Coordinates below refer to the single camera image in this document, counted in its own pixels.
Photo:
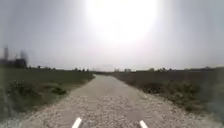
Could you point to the distant row of trees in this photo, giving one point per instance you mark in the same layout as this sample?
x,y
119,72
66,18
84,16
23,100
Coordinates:
x,y
156,69

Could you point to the dark clump of trees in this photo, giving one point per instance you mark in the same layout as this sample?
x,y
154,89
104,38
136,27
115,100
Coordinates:
x,y
13,62

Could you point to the grass field with bushes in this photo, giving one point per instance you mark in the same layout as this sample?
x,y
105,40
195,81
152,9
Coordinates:
x,y
173,85

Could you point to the grass field with low plants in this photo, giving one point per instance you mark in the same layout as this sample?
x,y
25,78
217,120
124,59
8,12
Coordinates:
x,y
33,86

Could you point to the robot's own part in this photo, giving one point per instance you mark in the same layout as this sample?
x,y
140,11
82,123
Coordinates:
x,y
143,124
76,123

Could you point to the pale gravel path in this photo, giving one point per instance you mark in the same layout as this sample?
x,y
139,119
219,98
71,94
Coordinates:
x,y
106,100

